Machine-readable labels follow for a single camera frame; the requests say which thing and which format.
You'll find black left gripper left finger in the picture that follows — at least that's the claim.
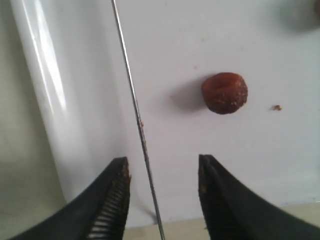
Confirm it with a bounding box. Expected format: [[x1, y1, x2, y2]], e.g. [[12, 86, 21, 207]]
[[14, 157, 131, 240]]

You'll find thin metal skewer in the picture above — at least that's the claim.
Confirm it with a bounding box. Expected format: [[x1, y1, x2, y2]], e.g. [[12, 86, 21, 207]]
[[111, 0, 166, 240]]

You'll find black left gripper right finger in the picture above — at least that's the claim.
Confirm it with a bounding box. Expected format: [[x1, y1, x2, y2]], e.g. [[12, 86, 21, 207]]
[[198, 154, 320, 240]]

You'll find white plastic tray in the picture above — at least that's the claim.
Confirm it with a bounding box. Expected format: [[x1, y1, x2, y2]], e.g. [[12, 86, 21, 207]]
[[11, 0, 320, 227]]

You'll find red date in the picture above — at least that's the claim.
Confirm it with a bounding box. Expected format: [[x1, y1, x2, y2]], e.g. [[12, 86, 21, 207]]
[[201, 72, 249, 115]]

